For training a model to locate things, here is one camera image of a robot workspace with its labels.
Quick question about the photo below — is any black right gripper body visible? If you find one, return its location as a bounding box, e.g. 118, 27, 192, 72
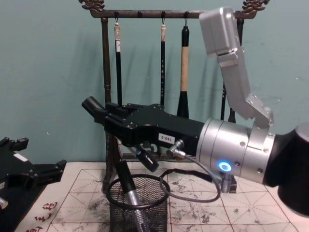
105, 102, 205, 157

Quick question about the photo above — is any white gridded felt mat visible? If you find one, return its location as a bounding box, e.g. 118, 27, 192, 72
14, 161, 301, 232

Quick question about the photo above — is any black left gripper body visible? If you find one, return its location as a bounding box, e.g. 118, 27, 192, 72
0, 146, 40, 194

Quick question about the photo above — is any black mesh pen holder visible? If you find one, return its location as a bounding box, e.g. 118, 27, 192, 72
105, 174, 171, 232

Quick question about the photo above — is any dark hanging brush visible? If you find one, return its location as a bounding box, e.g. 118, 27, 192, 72
220, 81, 237, 124

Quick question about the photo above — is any thick black brush, tan band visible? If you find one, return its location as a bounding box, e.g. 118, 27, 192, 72
176, 25, 191, 119

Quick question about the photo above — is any dark wooden brush rack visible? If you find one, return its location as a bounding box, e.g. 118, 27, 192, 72
79, 0, 270, 194

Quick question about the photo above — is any black and silver brush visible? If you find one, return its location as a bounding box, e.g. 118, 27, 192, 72
115, 160, 148, 232

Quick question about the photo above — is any thin black brush, pale cap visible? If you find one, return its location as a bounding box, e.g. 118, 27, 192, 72
159, 23, 168, 106

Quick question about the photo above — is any black brush with white cap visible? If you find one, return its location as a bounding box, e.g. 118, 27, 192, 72
112, 22, 124, 106

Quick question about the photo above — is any black table cloth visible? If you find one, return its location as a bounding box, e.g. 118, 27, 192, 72
0, 163, 67, 232

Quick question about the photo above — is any thin grey gripper cable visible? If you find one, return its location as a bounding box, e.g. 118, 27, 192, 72
161, 139, 237, 204

